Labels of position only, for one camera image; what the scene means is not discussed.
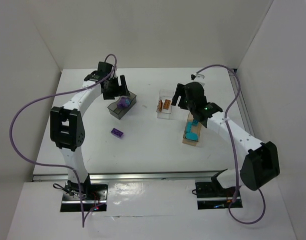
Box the aluminium mounting rail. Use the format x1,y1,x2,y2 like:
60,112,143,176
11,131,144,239
32,170,220,183

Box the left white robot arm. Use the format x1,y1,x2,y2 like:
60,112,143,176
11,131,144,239
50,61,130,195

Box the smoky grey plastic container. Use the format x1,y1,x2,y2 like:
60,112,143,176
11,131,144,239
107,92,137,120

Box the small teal lego brick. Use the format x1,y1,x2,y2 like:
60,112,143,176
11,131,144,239
192,120,199,126

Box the purple rounded lego brick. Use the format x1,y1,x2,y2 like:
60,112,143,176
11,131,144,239
117,97,131,109

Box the teal rounded lego brick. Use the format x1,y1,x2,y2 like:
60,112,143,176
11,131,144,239
185,132,198,142

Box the clear plastic container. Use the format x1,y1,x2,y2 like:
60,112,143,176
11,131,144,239
156,89,174,120

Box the small orange lego brick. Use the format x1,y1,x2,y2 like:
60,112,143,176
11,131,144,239
156,99,163,113

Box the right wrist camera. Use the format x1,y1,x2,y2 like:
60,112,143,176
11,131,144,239
191,73,206,86

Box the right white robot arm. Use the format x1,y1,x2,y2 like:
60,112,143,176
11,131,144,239
171,82,280,191

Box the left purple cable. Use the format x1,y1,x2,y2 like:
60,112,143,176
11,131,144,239
9,54,118,228

